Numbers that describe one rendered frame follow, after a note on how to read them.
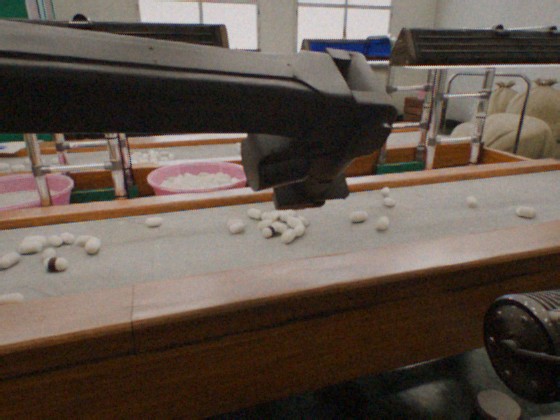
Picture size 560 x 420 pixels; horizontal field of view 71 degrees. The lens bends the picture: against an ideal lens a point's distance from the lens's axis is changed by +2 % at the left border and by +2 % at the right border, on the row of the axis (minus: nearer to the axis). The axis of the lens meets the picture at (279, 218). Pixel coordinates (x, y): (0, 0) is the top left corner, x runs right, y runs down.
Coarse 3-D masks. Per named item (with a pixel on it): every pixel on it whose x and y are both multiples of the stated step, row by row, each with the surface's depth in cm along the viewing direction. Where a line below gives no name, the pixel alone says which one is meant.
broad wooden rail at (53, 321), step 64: (320, 256) 63; (384, 256) 63; (448, 256) 63; (512, 256) 63; (0, 320) 48; (64, 320) 48; (128, 320) 48; (192, 320) 49; (256, 320) 52; (320, 320) 56; (384, 320) 60; (448, 320) 64; (0, 384) 45; (64, 384) 47; (128, 384) 50; (192, 384) 53; (256, 384) 57; (320, 384) 61
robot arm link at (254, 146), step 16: (368, 128) 34; (384, 128) 35; (240, 144) 42; (256, 144) 38; (272, 144) 38; (288, 144) 38; (304, 144) 38; (320, 144) 38; (352, 144) 36; (368, 144) 36; (256, 160) 38; (272, 160) 38; (288, 160) 39; (304, 160) 40; (256, 176) 39; (272, 176) 39; (288, 176) 40; (304, 176) 41
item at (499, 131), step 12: (492, 120) 327; (504, 120) 320; (516, 120) 319; (528, 120) 317; (540, 120) 313; (492, 132) 317; (504, 132) 311; (516, 132) 307; (528, 132) 304; (540, 132) 304; (492, 144) 316; (504, 144) 308; (528, 144) 304; (540, 144) 307; (552, 144) 314; (528, 156) 309; (540, 156) 314; (552, 156) 318
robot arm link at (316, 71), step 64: (0, 64) 20; (64, 64) 22; (128, 64) 24; (192, 64) 26; (256, 64) 29; (320, 64) 33; (0, 128) 23; (64, 128) 25; (128, 128) 27; (192, 128) 29; (256, 128) 32; (320, 128) 34
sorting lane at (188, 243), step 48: (432, 192) 99; (480, 192) 99; (528, 192) 99; (0, 240) 74; (48, 240) 74; (144, 240) 74; (192, 240) 74; (240, 240) 74; (336, 240) 74; (384, 240) 74; (0, 288) 59; (48, 288) 59; (96, 288) 59
